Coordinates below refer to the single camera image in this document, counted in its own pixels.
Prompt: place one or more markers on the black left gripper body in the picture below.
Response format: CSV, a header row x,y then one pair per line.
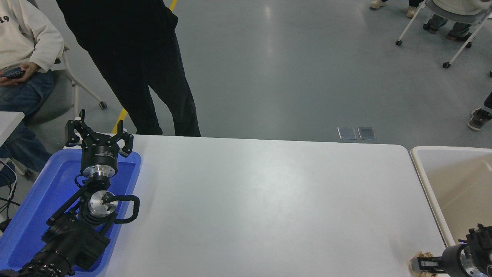
x,y
99,154

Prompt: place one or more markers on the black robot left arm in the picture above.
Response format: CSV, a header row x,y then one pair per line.
x,y
73,238

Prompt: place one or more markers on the large pale bin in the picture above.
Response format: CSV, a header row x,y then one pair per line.
x,y
449,184

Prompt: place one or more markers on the white-framed chair with castors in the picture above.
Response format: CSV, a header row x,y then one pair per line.
x,y
449,16

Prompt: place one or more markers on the grey chair with castors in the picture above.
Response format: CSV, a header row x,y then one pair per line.
x,y
54,96

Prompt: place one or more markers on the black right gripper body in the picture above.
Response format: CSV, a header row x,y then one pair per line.
x,y
451,261

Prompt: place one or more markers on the blue plastic tray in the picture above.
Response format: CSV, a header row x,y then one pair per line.
x,y
38,200

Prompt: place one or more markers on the person's right hand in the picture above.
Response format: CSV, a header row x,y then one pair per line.
x,y
4,81

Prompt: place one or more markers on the small white table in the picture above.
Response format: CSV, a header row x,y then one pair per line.
x,y
9,123

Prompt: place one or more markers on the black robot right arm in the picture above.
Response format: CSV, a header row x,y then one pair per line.
x,y
482,246

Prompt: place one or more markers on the metal floor plate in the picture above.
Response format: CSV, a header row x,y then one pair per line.
x,y
347,133
366,133

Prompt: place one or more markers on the person's left hand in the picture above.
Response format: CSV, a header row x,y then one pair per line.
x,y
30,69

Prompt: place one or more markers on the tan paper ball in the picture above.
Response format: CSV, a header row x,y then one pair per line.
x,y
414,265

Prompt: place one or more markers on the dark phone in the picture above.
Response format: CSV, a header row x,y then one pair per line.
x,y
13,73

